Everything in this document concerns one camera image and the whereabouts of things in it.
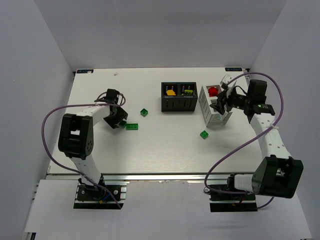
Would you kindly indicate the red round lego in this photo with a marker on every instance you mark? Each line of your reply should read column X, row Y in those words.
column 213, row 91

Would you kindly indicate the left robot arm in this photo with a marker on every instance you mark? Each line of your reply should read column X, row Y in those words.
column 76, row 138

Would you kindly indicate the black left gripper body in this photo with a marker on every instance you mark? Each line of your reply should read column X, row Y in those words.
column 116, row 120

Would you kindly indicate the black two-slot container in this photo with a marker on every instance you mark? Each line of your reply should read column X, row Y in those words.
column 178, row 103

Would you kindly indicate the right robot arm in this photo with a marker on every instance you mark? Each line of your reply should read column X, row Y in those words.
column 279, row 173

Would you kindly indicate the white two-slot container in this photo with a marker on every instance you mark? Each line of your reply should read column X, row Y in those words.
column 211, row 117

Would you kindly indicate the orange rounded lego brick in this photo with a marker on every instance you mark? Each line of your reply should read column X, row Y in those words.
column 170, row 93

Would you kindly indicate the lime long lego brick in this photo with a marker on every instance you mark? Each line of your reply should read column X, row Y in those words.
column 188, row 92

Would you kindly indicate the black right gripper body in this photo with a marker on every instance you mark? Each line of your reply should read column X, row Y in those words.
column 222, row 100

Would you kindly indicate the dark green hollow square lego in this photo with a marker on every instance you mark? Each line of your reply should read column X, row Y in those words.
column 123, row 124

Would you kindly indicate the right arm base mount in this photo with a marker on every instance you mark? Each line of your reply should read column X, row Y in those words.
column 230, row 203

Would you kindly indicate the blue table label right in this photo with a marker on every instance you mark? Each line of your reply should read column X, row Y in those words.
column 233, row 69

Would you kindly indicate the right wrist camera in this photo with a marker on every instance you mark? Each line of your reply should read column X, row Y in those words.
column 227, row 84

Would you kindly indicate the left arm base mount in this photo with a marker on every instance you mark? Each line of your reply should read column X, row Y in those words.
column 98, row 199

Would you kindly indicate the dark green long lego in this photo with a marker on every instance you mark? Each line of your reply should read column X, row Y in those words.
column 132, row 126

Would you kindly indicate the blue table label left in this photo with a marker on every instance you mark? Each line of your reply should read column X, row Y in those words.
column 84, row 71

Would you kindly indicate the aluminium table front rail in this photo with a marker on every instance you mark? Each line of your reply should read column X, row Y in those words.
column 136, row 177

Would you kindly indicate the dark green small square lego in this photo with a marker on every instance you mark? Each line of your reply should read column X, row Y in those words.
column 144, row 112

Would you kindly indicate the blue table label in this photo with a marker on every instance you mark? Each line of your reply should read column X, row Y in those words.
column 84, row 71
column 233, row 69

